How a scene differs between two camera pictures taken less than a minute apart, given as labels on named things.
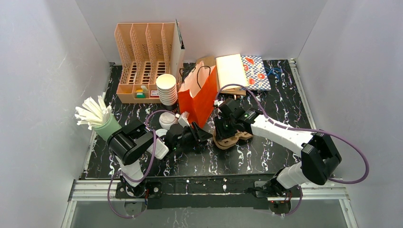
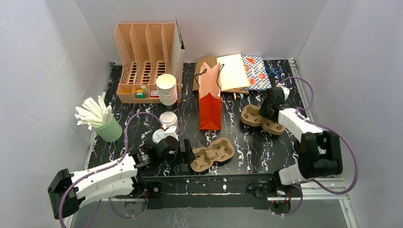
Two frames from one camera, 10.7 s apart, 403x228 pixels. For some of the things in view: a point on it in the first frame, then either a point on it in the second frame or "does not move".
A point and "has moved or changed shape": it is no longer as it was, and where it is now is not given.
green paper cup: [108, 127] does not move
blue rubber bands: [275, 71] does not move
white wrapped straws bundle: [92, 112] does not move
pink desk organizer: [145, 50] does not move
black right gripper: [225, 129] → [264, 110]
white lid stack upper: [167, 119] does not move
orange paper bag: [196, 98] has moved or changed shape
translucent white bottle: [144, 89] does not move
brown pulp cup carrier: [231, 142] has moved or changed shape
